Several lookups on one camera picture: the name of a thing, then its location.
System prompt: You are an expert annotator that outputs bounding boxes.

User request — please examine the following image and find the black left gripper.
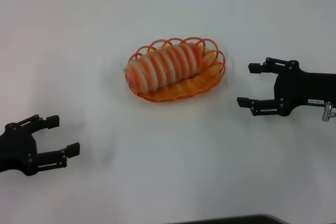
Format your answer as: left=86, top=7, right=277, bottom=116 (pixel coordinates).
left=0, top=114, right=80, bottom=177

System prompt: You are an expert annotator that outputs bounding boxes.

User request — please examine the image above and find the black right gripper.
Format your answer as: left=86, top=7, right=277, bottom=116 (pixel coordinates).
left=236, top=57, right=336, bottom=117

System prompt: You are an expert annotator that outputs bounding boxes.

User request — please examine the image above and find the orange woven plastic basket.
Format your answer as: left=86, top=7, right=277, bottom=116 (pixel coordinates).
left=125, top=36, right=226, bottom=103

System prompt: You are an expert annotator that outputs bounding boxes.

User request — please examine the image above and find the orange cream striped bread roll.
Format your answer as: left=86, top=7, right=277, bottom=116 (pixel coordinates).
left=123, top=41, right=205, bottom=94

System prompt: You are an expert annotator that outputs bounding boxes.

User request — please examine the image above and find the black robot torso edge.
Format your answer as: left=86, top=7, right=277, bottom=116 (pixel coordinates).
left=181, top=213, right=288, bottom=224

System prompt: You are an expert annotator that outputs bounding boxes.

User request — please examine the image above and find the silver metal cable plug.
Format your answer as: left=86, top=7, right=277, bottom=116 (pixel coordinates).
left=321, top=101, right=336, bottom=122

